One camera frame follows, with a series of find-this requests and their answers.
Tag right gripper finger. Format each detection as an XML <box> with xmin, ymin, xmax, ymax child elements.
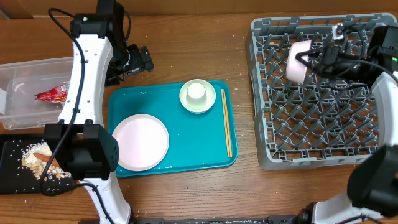
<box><xmin>295</xmin><ymin>49</ymin><xmax>323</xmax><ymax>62</ymax></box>
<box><xmin>298</xmin><ymin>58</ymin><xmax>317</xmax><ymax>73</ymax></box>

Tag teal plastic tray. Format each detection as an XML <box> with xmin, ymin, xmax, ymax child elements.
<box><xmin>108</xmin><ymin>80</ymin><xmax>239</xmax><ymax>178</ymax></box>

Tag white upturned cup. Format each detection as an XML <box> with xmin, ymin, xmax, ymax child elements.
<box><xmin>187</xmin><ymin>82</ymin><xmax>206</xmax><ymax>101</ymax></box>

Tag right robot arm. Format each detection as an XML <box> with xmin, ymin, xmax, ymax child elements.
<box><xmin>286</xmin><ymin>24</ymin><xmax>397</xmax><ymax>223</ymax></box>

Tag clear plastic bin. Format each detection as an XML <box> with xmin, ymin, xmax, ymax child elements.
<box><xmin>0</xmin><ymin>55</ymin><xmax>103</xmax><ymax>131</ymax></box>

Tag rice and peanut scraps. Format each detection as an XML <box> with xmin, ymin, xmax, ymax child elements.
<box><xmin>21</xmin><ymin>141</ymin><xmax>71</xmax><ymax>181</ymax></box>

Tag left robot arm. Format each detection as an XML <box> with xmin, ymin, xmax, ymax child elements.
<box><xmin>44</xmin><ymin>0</ymin><xmax>154</xmax><ymax>223</ymax></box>

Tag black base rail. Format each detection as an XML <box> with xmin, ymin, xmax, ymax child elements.
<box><xmin>134</xmin><ymin>215</ymin><xmax>305</xmax><ymax>224</ymax></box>

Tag black waste tray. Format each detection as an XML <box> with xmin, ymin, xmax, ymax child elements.
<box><xmin>0</xmin><ymin>133</ymin><xmax>77</xmax><ymax>195</ymax></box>

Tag wooden chopstick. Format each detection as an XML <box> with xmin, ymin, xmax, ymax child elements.
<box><xmin>221</xmin><ymin>89</ymin><xmax>233</xmax><ymax>158</ymax></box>
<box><xmin>221</xmin><ymin>89</ymin><xmax>232</xmax><ymax>158</ymax></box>

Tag grey dishwasher rack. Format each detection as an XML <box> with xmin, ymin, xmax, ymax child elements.
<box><xmin>246</xmin><ymin>13</ymin><xmax>397</xmax><ymax>170</ymax></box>

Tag small white plate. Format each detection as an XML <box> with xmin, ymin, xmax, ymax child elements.
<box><xmin>285</xmin><ymin>40</ymin><xmax>312</xmax><ymax>85</ymax></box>

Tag large white plate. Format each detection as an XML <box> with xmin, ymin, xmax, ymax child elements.
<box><xmin>113</xmin><ymin>114</ymin><xmax>170</xmax><ymax>172</ymax></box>

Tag orange carrot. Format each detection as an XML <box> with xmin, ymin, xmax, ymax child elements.
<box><xmin>33</xmin><ymin>152</ymin><xmax>60</xmax><ymax>168</ymax></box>

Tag red snack wrapper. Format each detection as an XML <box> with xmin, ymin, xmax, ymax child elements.
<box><xmin>35</xmin><ymin>81</ymin><xmax>70</xmax><ymax>103</ymax></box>

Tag pale green bowl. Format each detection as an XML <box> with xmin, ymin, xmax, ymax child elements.
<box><xmin>179</xmin><ymin>79</ymin><xmax>216</xmax><ymax>114</ymax></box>

